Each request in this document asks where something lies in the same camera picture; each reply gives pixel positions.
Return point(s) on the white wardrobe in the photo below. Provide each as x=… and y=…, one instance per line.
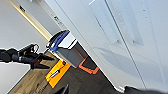
x=106, y=36

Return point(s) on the grey bin with blue cover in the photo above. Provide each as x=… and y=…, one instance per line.
x=68, y=51

